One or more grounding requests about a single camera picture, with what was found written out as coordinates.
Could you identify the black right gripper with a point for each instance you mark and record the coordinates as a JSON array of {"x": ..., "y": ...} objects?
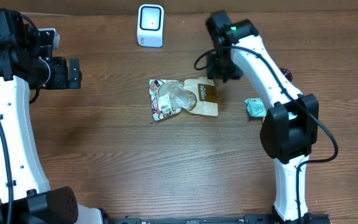
[{"x": 214, "y": 72}]

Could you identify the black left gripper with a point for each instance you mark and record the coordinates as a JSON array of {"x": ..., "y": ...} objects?
[{"x": 63, "y": 81}]

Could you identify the beige paper pouch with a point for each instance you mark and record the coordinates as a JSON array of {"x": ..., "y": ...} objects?
[{"x": 171, "y": 97}]

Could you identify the green wet wipes pack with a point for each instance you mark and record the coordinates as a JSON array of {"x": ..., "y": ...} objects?
[{"x": 255, "y": 107}]

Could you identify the jar with dark red lid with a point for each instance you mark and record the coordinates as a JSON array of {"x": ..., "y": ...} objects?
[{"x": 288, "y": 75}]

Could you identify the teal Kleenex tissue pack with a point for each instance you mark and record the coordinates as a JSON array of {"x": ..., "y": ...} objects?
[{"x": 292, "y": 116}]

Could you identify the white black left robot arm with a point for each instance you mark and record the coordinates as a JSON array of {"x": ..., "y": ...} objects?
[{"x": 27, "y": 66}]

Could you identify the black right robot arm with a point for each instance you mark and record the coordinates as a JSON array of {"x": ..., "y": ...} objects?
[{"x": 288, "y": 131}]

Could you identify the white black barcode scanner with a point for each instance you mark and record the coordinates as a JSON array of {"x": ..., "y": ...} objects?
[{"x": 150, "y": 25}]

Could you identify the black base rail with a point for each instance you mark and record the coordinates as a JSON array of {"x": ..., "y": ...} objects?
[{"x": 247, "y": 219}]

